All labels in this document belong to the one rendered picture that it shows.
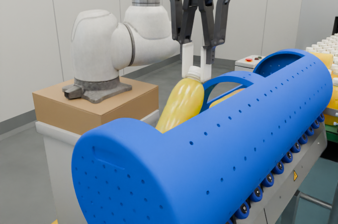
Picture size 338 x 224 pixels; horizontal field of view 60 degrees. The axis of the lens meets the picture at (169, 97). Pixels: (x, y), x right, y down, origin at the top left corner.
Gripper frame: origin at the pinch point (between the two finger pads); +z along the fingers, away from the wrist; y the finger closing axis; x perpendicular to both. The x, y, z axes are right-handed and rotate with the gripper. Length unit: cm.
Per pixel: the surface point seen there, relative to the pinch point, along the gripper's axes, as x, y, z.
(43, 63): 107, -284, 67
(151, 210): -23.7, 8.9, 16.3
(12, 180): 19, -188, 130
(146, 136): -19.8, 4.6, 7.1
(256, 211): 10.1, 12.4, 38.2
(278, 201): 23, 14, 43
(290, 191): 32, 14, 45
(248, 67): 82, -26, 23
